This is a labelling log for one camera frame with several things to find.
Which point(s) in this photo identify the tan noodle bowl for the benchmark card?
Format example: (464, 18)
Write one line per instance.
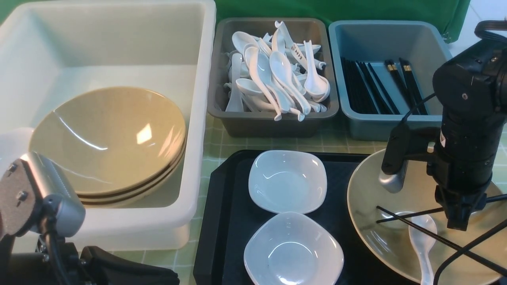
(390, 241)

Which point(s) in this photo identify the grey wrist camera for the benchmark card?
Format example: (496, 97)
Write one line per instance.
(404, 145)
(32, 188)

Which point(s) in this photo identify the bundle of black chopsticks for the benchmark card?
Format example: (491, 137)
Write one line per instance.
(369, 94)

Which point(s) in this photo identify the black plastic serving tray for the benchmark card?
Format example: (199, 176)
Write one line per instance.
(231, 218)

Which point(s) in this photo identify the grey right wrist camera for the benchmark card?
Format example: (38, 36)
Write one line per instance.
(404, 145)

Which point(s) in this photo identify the pile of white spoons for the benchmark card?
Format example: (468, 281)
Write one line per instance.
(275, 74)

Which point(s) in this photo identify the white ceramic soup spoon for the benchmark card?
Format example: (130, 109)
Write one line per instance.
(422, 245)

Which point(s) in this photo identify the grey plastic spoon bin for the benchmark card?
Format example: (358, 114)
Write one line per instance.
(262, 124)

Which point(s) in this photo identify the large white plastic tub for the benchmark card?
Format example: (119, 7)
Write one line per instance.
(52, 51)

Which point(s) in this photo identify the blue-grey plastic chopstick bin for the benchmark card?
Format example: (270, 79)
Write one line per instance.
(374, 42)

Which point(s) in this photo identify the green checkered tablecloth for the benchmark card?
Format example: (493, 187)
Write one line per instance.
(332, 137)

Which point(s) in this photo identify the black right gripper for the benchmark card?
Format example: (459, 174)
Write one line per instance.
(472, 90)

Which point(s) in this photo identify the white square dish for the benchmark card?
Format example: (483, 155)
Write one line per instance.
(288, 181)
(292, 249)

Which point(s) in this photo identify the white square dish front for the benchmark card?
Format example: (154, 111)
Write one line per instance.
(292, 249)

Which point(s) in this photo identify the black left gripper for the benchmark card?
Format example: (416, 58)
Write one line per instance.
(93, 266)

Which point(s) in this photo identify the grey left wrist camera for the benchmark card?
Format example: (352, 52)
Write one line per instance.
(32, 188)

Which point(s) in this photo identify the stack of white plates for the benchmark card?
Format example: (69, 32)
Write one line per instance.
(13, 144)

